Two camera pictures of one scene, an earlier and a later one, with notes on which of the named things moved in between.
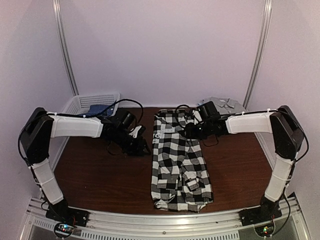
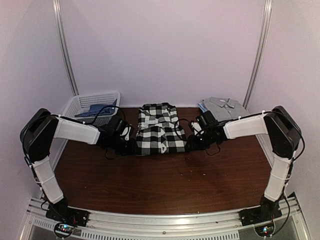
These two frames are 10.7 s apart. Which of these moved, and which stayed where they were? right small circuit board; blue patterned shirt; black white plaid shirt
Moved: black white plaid shirt
Stayed: right small circuit board; blue patterned shirt
